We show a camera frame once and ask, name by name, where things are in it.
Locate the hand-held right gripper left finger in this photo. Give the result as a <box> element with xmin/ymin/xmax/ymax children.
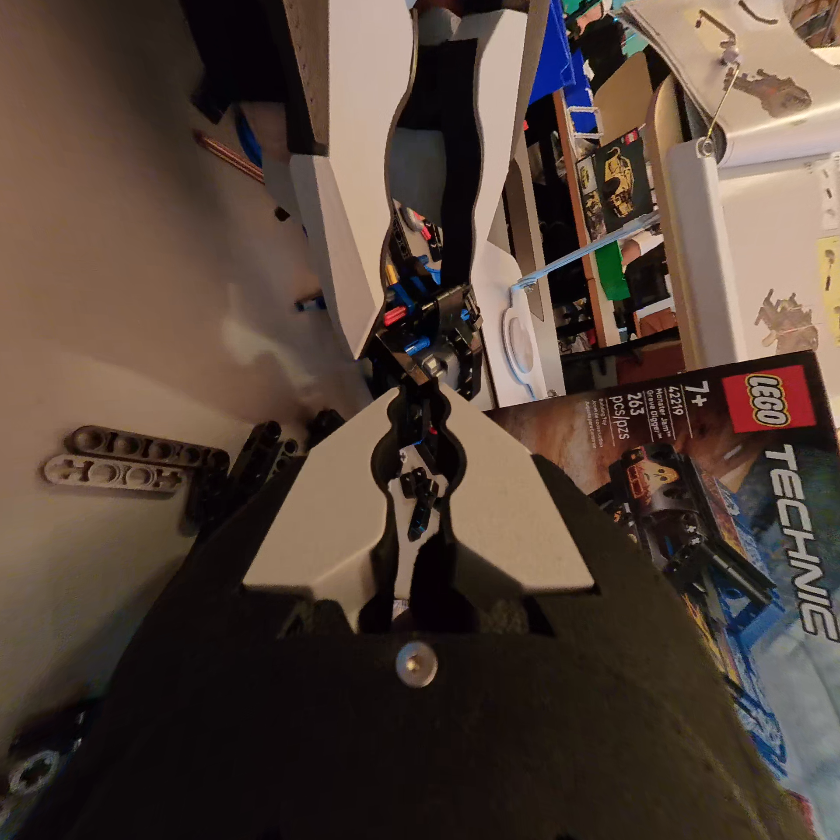
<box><xmin>240</xmin><ymin>386</ymin><xmax>404</xmax><ymax>632</ymax></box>

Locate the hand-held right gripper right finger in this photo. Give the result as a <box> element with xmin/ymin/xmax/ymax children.
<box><xmin>436</xmin><ymin>382</ymin><xmax>597</xmax><ymax>626</ymax></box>

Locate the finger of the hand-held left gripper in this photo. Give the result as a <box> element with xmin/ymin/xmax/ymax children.
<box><xmin>289</xmin><ymin>0</ymin><xmax>421</xmax><ymax>362</ymax></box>
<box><xmin>399</xmin><ymin>0</ymin><xmax>550</xmax><ymax>291</ymax></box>

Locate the black grey motor assembly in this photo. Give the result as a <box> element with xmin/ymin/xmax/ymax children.
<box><xmin>364</xmin><ymin>197</ymin><xmax>487</xmax><ymax>401</ymax></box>

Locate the thin cord with white bead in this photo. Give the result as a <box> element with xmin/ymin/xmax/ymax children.
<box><xmin>701</xmin><ymin>47</ymin><xmax>746</xmax><ymax>155</ymax></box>

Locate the instruction booklet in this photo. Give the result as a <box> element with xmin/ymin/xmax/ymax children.
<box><xmin>620</xmin><ymin>0</ymin><xmax>840</xmax><ymax>368</ymax></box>

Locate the dark desk pad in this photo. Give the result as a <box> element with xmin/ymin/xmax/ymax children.
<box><xmin>508</xmin><ymin>154</ymin><xmax>557</xmax><ymax>324</ymax></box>

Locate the grey desk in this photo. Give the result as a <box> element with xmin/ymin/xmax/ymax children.
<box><xmin>0</xmin><ymin>0</ymin><xmax>568</xmax><ymax>775</ymax></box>

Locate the blue storage bin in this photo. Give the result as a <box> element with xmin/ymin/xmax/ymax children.
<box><xmin>525</xmin><ymin>0</ymin><xmax>581</xmax><ymax>106</ymax></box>

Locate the blue crate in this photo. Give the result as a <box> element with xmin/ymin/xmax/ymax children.
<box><xmin>566</xmin><ymin>52</ymin><xmax>599</xmax><ymax>140</ymax></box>

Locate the black straight beam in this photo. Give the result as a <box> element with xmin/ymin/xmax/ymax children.
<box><xmin>187</xmin><ymin>420</ymin><xmax>283</xmax><ymax>532</ymax></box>
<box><xmin>243</xmin><ymin>436</ymin><xmax>309</xmax><ymax>500</ymax></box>

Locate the black angled connector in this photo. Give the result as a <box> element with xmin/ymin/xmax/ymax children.
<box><xmin>397</xmin><ymin>469</ymin><xmax>441</xmax><ymax>542</ymax></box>

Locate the dark printed box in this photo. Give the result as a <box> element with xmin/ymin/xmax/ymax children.
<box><xmin>577</xmin><ymin>134</ymin><xmax>657</xmax><ymax>237</ymax></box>

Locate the toy truck box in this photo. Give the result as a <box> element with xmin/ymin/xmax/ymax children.
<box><xmin>482</xmin><ymin>351</ymin><xmax>840</xmax><ymax>840</ymax></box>

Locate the white rounded board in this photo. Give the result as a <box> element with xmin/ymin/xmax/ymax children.
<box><xmin>474</xmin><ymin>233</ymin><xmax>567</xmax><ymax>409</ymax></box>

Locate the green sheet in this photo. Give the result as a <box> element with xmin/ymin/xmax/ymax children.
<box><xmin>594</xmin><ymin>243</ymin><xmax>631</xmax><ymax>303</ymax></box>

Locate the light grey thin beam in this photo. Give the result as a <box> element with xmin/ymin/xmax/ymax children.
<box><xmin>42</xmin><ymin>453</ymin><xmax>193</xmax><ymax>501</ymax></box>

